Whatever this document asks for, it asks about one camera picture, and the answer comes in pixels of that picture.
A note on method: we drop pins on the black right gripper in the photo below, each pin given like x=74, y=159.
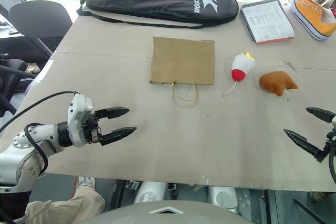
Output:
x=332, y=141

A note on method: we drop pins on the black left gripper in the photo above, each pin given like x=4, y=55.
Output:
x=90, y=129

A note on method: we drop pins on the orange plush toy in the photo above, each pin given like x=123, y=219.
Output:
x=275, y=81

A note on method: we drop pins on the brown paper bag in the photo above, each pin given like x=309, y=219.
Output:
x=181, y=61

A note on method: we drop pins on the white and red plush toy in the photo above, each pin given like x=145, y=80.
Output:
x=242, y=64

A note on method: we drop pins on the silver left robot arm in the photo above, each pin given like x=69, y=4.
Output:
x=39, y=132

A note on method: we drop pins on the black racket case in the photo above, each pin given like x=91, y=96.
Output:
x=157, y=5

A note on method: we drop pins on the person's white shoe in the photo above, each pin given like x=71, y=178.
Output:
x=85, y=182

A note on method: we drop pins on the silver rounded robot hip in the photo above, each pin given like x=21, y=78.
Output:
x=223, y=199
x=149, y=193

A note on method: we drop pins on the black table leg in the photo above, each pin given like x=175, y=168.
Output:
x=269, y=205

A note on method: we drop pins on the grey robot torso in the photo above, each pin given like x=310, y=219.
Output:
x=131, y=214

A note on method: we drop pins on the person's beige trouser leg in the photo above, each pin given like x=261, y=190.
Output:
x=65, y=208

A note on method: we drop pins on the beige crumpled object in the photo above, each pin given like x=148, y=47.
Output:
x=32, y=68

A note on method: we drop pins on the orange canvas sneaker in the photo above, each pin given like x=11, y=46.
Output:
x=312, y=14

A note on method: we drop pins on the grey folder with printed paper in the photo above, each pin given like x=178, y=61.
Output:
x=267, y=19

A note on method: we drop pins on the black office chair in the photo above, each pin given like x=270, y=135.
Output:
x=39, y=19

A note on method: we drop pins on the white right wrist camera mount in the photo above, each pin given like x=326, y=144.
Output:
x=334, y=121

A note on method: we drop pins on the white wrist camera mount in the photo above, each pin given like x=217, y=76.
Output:
x=334, y=121
x=76, y=111

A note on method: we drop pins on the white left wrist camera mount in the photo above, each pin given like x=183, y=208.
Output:
x=76, y=111

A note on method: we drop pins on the black chair frame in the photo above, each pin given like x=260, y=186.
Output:
x=13, y=69

